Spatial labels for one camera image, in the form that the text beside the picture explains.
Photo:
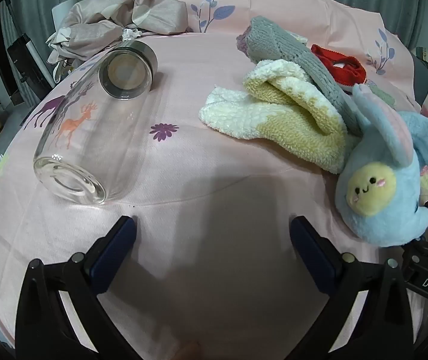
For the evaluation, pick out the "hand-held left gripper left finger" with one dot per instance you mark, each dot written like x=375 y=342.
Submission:
x=114 y=255

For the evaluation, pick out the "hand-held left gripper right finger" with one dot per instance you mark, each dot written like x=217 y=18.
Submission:
x=311 y=255

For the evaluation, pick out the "blue plush bunny toy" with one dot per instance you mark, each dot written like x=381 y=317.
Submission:
x=382 y=195

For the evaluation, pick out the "yellow and white fluffy towel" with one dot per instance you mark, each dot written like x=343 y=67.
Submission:
x=274 y=120

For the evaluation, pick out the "grey towel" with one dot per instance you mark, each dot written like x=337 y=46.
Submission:
x=285 y=45

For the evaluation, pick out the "clear glass bottle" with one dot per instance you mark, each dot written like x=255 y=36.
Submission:
x=86 y=150

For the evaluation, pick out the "pink printed bedsheet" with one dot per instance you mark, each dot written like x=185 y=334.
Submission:
x=217 y=195

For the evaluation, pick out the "red cloth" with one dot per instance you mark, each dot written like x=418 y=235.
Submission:
x=334 y=58

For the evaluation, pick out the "black box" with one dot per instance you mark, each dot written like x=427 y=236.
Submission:
x=21 y=58

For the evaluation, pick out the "crumpled beige cloth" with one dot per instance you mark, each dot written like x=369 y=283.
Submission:
x=105 y=22

